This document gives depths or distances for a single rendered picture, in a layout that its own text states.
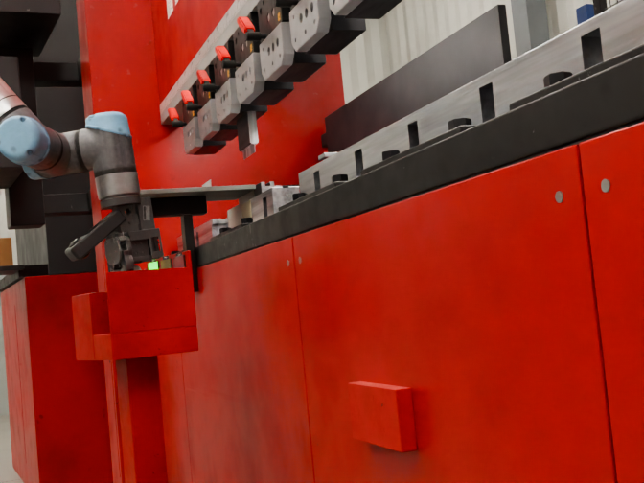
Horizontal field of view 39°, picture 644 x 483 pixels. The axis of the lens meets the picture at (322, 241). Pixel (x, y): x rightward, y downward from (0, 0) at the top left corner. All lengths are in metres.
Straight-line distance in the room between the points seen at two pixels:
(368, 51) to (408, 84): 7.80
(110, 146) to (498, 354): 0.97
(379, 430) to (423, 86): 1.47
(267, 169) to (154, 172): 0.37
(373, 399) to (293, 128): 2.09
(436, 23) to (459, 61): 7.29
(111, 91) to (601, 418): 2.44
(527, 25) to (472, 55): 5.63
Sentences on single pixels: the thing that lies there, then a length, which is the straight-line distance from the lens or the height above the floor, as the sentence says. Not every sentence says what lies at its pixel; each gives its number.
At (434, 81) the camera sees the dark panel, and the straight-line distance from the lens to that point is 2.38.
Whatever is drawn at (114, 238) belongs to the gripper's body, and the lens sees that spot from 1.65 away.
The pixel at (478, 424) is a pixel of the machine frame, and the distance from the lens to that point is 0.92.
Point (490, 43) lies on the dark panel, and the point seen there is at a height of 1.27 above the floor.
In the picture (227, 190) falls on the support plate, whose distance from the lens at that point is 2.04.
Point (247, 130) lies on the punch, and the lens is 2.13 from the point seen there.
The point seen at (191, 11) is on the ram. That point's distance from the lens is 2.53.
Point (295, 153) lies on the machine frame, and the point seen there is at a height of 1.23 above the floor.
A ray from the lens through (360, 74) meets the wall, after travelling 10.19.
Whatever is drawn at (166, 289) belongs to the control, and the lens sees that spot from 1.65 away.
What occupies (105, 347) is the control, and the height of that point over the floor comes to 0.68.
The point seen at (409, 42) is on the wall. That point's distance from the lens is 9.99.
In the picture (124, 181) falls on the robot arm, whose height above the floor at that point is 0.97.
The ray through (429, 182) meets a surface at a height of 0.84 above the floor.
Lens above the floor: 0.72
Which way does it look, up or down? 4 degrees up
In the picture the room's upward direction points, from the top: 5 degrees counter-clockwise
